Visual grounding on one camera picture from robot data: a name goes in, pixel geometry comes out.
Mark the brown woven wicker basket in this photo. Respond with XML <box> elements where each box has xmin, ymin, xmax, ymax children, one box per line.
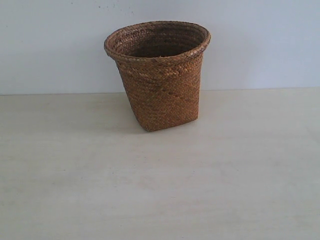
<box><xmin>104</xmin><ymin>20</ymin><xmax>211</xmax><ymax>132</ymax></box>

